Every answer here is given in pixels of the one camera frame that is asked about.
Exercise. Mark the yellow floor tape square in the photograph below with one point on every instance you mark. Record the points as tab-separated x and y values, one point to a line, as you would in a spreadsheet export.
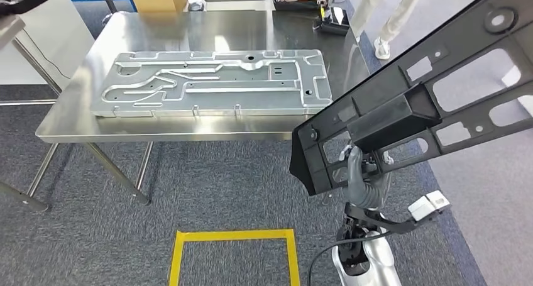
233	235

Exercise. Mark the black round device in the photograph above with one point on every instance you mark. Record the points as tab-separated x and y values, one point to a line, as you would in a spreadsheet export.
195	6

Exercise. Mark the steel workbench table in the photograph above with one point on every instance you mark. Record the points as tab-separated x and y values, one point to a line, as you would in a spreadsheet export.
208	30

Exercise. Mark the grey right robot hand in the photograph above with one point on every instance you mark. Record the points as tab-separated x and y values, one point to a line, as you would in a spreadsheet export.
366	192

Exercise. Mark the black plastic plate bracket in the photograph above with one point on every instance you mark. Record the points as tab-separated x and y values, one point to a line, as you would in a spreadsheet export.
387	126

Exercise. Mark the person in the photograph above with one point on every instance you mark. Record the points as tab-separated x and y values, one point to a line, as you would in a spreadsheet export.
399	13

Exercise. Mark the large white cabinet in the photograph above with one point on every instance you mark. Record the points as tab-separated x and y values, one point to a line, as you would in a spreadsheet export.
54	38

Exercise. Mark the stamped silver metal plate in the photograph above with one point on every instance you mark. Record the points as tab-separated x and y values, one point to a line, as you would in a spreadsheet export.
250	96

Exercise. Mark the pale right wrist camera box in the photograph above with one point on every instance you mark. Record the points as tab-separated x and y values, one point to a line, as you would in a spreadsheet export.
429	205

